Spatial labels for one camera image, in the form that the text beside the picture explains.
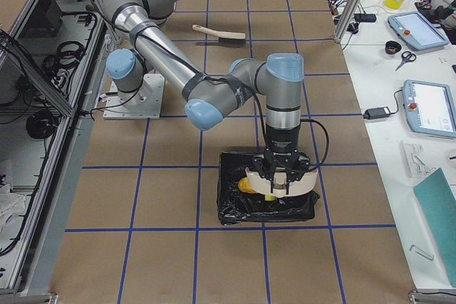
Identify yellow tape roll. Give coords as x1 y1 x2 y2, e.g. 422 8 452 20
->
383 0 405 10

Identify aluminium frame post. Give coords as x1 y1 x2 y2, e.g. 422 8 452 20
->
333 0 378 45

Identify green yellow sponge piece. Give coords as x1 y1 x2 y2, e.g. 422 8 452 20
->
264 195 276 201

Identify beige plastic dustpan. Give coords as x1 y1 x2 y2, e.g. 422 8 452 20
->
245 167 318 198

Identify black power adapter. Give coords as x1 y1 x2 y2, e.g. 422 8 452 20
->
363 107 392 120

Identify black-lined trash bin right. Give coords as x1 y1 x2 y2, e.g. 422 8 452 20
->
217 152 320 225

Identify blue teach pendant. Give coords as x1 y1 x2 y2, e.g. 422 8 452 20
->
402 80 455 138
387 11 450 51

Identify teal folder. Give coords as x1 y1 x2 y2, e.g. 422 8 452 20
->
413 168 455 287

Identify blue teach pendant near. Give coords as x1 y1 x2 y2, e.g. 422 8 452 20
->
402 80 455 138

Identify black scissors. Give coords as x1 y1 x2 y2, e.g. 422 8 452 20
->
395 51 417 71

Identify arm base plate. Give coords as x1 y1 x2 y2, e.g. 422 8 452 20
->
103 73 165 120

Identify metal hex key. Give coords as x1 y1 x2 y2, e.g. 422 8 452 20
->
409 244 435 261

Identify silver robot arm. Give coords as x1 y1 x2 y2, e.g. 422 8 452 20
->
102 0 317 198

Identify blue teach pendant far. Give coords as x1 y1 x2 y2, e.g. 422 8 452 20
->
387 11 450 51

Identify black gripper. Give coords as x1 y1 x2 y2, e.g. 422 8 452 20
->
253 125 310 196

